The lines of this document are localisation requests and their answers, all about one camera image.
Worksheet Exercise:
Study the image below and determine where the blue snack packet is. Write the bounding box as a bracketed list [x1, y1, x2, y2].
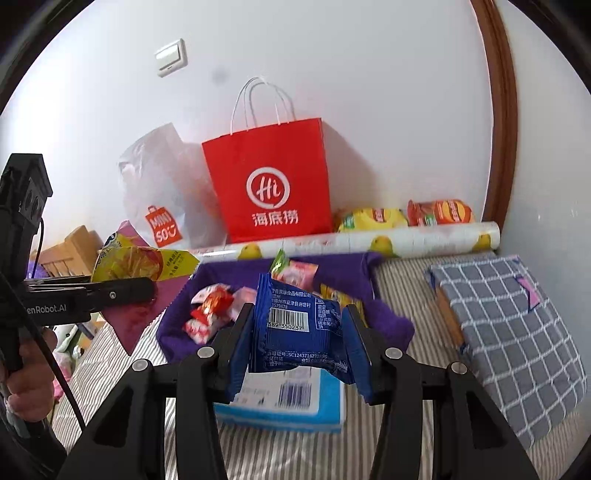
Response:
[248, 272, 356, 385]

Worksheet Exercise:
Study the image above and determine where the pink strawberry snack packet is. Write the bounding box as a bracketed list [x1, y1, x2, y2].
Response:
[286, 260, 320, 291]

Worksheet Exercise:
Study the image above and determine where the purple cloth tray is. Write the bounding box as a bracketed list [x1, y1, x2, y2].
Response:
[156, 251, 416, 367]

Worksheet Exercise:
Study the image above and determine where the red paper shopping bag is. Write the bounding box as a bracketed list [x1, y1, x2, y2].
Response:
[201, 76, 333, 245]

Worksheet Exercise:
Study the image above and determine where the person's left hand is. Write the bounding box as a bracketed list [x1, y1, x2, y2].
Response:
[7, 325, 60, 422]

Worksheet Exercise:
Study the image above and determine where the green triangular snack packet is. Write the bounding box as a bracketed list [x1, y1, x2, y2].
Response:
[269, 248, 291, 278]

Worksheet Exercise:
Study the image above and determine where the lemon print paper roll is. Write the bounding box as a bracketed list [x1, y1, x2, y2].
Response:
[193, 220, 502, 265]

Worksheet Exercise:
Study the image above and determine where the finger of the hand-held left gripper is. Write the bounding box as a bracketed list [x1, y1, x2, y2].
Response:
[85, 277, 156, 315]

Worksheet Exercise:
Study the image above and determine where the red white snack packet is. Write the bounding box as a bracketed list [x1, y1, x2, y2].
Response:
[181, 316, 218, 344]

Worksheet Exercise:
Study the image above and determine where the large pink yellow snack bag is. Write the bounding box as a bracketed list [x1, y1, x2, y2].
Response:
[90, 220, 201, 356]

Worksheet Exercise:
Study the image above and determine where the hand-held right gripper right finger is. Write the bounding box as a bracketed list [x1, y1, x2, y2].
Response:
[342, 304, 541, 480]

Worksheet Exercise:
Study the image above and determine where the brown wooden door frame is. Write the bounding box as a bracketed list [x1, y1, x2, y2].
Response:
[471, 0, 519, 227]

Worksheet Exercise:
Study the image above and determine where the white plush toy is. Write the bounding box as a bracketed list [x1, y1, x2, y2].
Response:
[53, 323, 93, 365]

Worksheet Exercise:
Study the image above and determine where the yellow chip bag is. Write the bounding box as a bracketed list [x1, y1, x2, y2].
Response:
[335, 208, 409, 234]

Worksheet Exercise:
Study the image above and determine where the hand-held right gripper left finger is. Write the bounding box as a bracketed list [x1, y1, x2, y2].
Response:
[58, 302, 256, 480]

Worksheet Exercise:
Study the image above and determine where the white light switch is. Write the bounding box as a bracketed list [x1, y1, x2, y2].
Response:
[154, 39, 188, 77]

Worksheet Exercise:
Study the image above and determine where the brown wooden board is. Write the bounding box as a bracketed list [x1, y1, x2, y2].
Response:
[434, 284, 467, 356]

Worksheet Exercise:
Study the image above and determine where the orange chip bag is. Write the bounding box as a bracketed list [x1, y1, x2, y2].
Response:
[406, 199, 476, 227]

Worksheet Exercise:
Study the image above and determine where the blue cardboard box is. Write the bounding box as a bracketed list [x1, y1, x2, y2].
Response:
[213, 364, 348, 433]

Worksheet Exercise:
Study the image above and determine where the grey checked folded cloth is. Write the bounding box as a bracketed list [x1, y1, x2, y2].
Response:
[427, 255, 588, 449]

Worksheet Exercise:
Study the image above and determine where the white plastic shopping bag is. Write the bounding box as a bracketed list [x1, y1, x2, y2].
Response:
[117, 122, 227, 252]

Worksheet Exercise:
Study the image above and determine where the white pink snack packet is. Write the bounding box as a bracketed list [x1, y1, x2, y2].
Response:
[229, 286, 259, 320]

